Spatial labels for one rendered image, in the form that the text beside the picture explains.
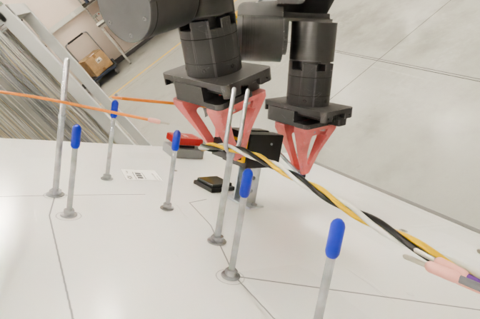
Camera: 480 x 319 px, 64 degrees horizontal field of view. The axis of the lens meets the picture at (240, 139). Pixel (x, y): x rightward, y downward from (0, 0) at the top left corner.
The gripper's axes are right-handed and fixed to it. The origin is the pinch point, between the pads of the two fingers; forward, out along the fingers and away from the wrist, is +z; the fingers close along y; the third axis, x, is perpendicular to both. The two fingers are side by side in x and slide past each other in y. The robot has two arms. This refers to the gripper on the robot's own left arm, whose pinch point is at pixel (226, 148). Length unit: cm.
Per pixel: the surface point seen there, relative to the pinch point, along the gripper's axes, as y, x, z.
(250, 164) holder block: 2.1, 1.3, 2.1
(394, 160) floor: -43, 137, 82
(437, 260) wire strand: 26.7, -11.9, -8.0
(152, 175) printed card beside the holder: -12.2, -3.7, 6.1
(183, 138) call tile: -20.3, 7.5, 7.3
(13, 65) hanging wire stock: -64, -3, -4
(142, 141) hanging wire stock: -86, 32, 37
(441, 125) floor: -31, 160, 70
